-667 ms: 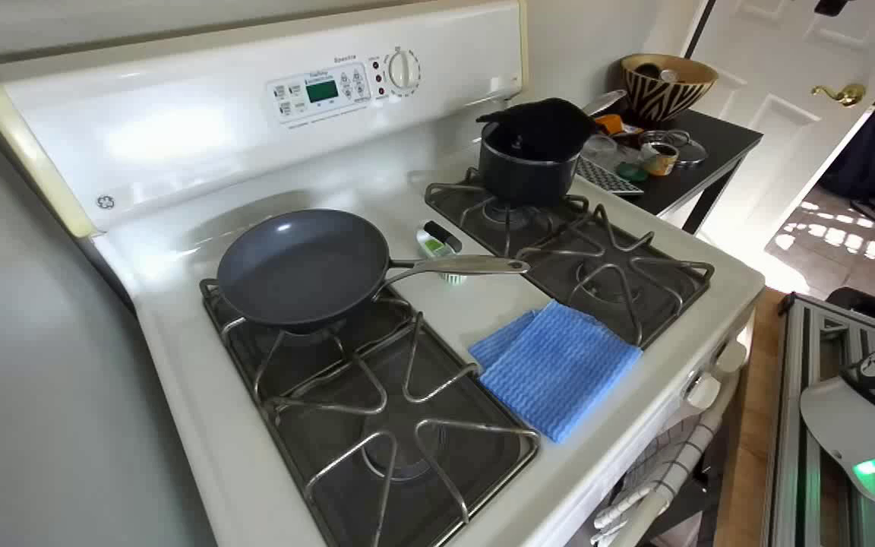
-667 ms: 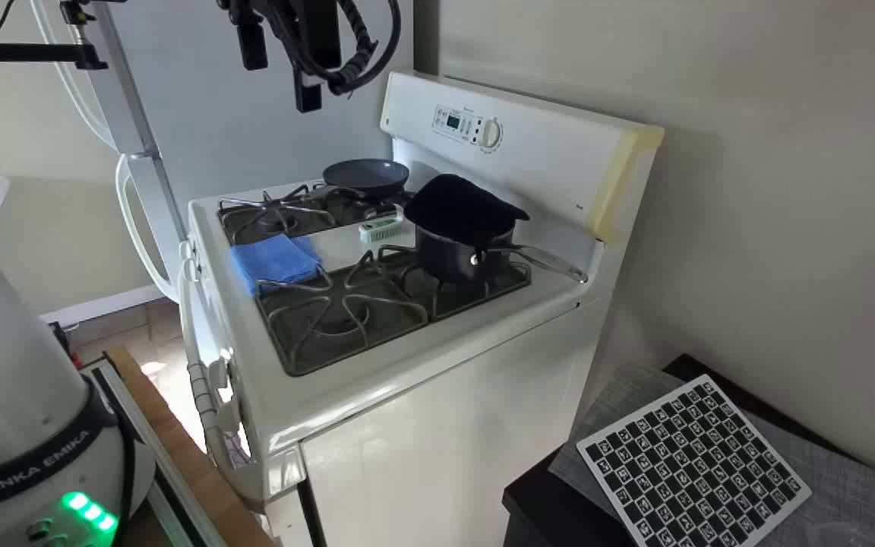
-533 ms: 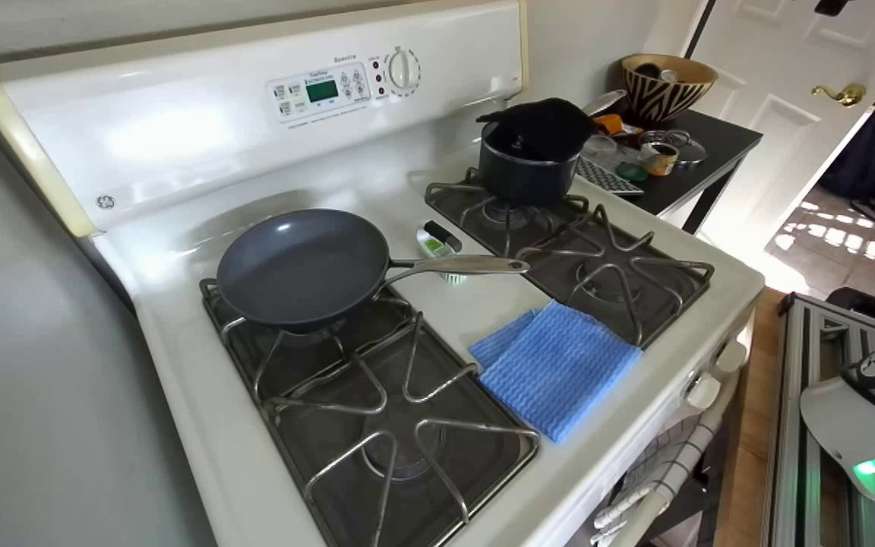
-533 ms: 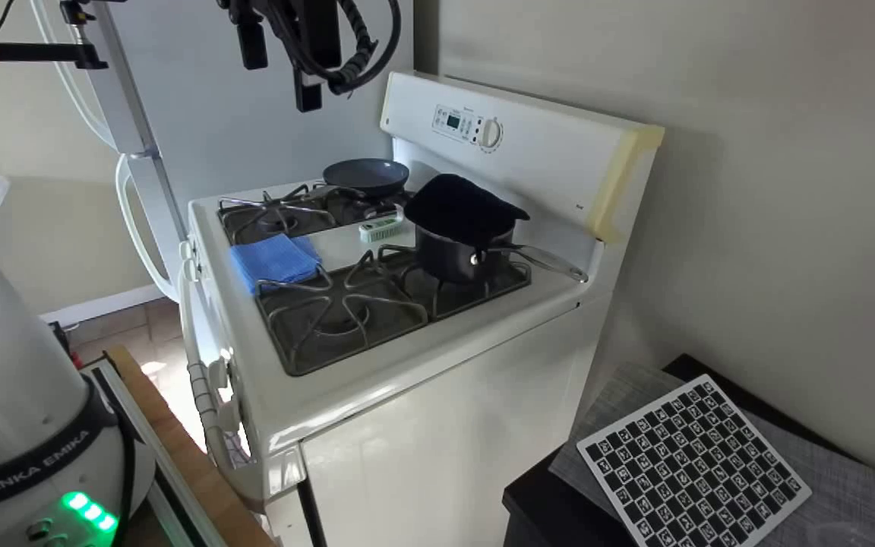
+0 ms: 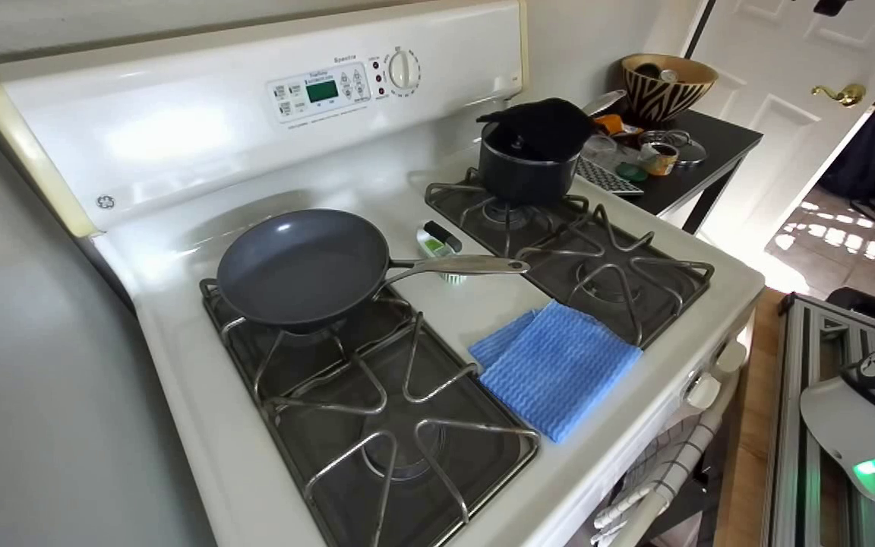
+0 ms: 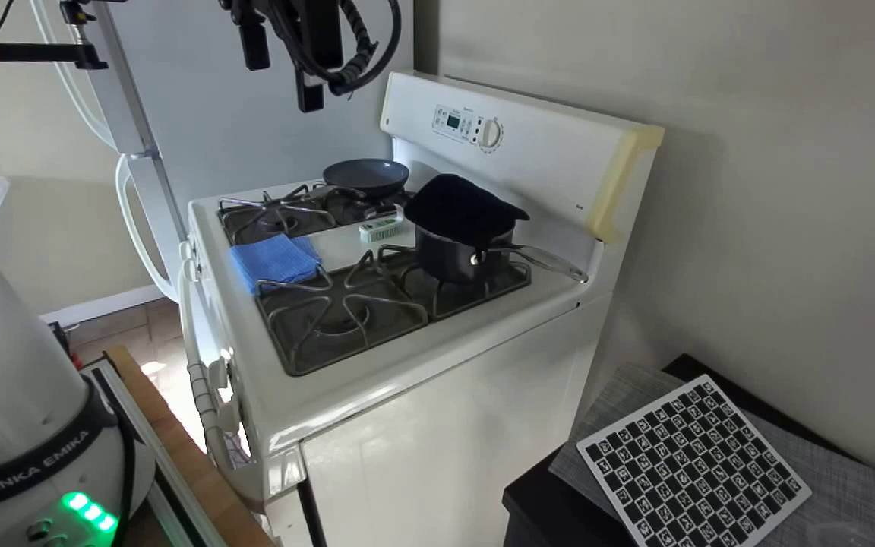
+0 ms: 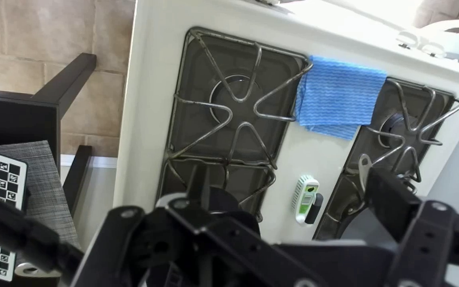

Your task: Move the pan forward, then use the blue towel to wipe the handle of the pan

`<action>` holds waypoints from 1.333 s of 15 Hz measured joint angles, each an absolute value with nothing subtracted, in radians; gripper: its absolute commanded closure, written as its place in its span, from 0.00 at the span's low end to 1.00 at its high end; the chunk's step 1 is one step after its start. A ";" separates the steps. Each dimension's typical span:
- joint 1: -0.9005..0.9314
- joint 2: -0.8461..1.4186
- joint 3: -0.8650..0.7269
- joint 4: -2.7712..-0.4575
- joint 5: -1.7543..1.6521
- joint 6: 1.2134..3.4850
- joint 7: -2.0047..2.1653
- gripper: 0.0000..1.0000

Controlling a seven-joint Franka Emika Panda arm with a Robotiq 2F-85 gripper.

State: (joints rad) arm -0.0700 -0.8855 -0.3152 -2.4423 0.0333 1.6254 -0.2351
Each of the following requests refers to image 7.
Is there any blue towel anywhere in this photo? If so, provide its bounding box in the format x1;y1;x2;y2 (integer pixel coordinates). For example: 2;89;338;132
294;54;389;141

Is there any white gas stove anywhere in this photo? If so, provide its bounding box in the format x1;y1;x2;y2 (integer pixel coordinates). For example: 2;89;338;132
112;0;459;251

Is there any green white small container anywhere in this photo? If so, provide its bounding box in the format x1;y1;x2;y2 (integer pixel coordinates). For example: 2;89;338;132
292;173;326;226

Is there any black stove grate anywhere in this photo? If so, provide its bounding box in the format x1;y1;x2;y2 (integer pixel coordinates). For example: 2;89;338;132
155;25;314;219
314;76;459;242

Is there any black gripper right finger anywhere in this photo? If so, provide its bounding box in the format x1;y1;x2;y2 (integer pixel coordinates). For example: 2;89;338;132
365;165;459;287

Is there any dark metal pot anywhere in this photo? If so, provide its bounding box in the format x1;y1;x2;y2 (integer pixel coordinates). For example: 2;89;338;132
155;191;188;210

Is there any black side table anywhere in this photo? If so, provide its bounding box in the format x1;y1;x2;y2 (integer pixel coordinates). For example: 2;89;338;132
0;50;99;219

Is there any black white checker calibration board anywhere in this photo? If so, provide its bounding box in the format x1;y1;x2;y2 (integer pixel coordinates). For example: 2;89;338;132
0;138;83;251

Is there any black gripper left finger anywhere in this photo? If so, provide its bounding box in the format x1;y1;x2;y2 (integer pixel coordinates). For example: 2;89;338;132
72;164;322;287

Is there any grey blue frying pan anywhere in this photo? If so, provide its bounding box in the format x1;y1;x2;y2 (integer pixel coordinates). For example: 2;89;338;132
340;151;402;248

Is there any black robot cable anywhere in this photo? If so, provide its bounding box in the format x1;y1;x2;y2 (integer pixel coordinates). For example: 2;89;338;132
0;187;85;280

